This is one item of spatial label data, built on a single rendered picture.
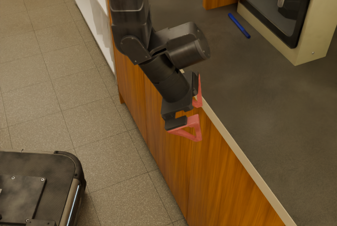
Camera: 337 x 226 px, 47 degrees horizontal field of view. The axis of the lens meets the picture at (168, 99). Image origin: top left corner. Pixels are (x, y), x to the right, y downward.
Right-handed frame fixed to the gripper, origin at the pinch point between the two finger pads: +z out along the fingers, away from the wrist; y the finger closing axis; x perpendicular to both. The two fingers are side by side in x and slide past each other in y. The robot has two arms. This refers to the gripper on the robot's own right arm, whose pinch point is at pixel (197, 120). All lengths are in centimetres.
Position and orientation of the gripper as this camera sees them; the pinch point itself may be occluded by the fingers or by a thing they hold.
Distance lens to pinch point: 81.7
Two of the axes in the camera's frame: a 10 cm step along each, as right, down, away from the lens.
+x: -8.7, 3.1, 3.9
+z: 4.9, 6.5, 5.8
